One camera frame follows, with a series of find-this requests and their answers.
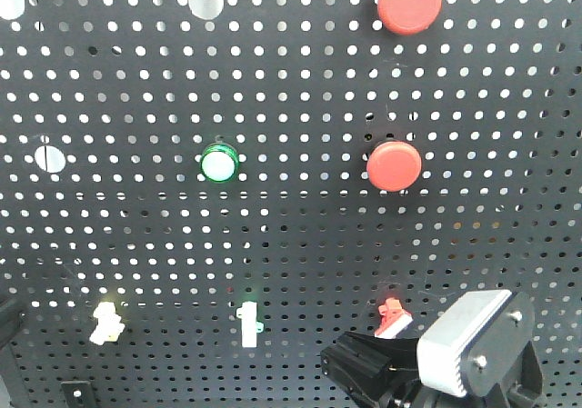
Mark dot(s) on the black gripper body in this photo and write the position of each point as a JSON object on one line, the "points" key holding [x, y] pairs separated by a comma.
{"points": [[400, 385]]}

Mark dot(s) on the lower red mushroom button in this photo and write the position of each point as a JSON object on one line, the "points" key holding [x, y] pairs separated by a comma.
{"points": [[393, 166]]}

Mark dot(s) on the red mushroom button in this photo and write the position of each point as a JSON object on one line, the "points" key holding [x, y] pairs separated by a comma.
{"points": [[393, 166], [408, 17]]}

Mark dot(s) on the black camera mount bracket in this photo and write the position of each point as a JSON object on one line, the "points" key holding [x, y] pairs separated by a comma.
{"points": [[500, 366]]}

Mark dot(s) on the green round push button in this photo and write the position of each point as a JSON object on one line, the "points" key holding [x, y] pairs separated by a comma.
{"points": [[219, 162]]}

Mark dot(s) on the red white selector switch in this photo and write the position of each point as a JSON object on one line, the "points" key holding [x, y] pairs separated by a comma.
{"points": [[394, 319]]}

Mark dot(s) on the upper red mushroom button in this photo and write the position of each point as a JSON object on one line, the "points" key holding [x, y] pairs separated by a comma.
{"points": [[408, 17]]}

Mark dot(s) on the black perforated pegboard panel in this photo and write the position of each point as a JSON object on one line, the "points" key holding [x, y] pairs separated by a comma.
{"points": [[107, 106]]}

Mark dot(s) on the green white selector switch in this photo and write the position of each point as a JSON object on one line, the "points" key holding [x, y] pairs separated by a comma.
{"points": [[251, 327]]}

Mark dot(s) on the black left pegboard bracket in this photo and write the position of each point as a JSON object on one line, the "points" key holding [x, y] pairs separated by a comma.
{"points": [[79, 394]]}

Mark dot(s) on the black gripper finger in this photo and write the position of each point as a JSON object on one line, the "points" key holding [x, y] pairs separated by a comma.
{"points": [[355, 359]]}

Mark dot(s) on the yellow rotary selector switch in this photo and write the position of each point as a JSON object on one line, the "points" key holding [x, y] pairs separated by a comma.
{"points": [[109, 324]]}

